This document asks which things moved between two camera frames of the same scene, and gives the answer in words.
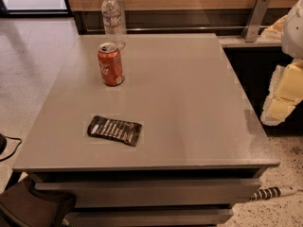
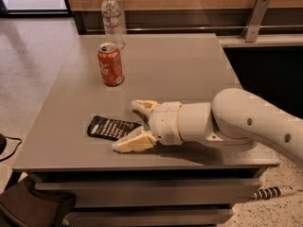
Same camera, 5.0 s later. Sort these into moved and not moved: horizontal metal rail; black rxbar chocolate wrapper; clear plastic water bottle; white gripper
Moved: white gripper
Not moved: clear plastic water bottle; black rxbar chocolate wrapper; horizontal metal rail
